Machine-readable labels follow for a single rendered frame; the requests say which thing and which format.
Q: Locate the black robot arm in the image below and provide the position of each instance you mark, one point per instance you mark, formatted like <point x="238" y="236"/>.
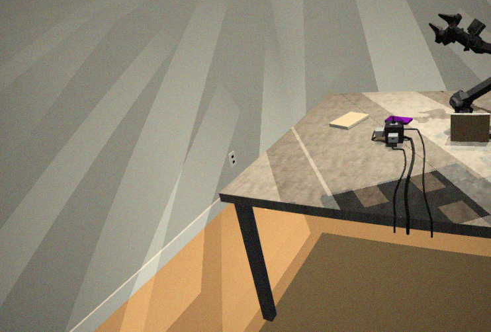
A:
<point x="461" y="101"/>

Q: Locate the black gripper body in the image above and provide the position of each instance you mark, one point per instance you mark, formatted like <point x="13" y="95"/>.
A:
<point x="452" y="30"/>

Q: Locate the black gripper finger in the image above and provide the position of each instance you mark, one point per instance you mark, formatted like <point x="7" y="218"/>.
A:
<point x="447" y="18"/>
<point x="437" y="29"/>

